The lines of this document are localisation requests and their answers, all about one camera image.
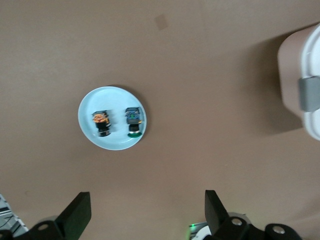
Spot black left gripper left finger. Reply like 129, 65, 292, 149
0, 191, 92, 240

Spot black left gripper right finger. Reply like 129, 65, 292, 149
205, 189, 305, 240

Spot orange push-button switch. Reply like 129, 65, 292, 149
91, 111, 113, 138

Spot white lunch box grey clips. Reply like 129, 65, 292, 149
276, 22, 320, 141

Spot light blue round plate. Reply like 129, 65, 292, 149
77, 86, 151, 151

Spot aluminium frame profile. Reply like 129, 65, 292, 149
0, 193, 29, 233

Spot blue switch with green button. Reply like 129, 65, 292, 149
124, 107, 145, 139

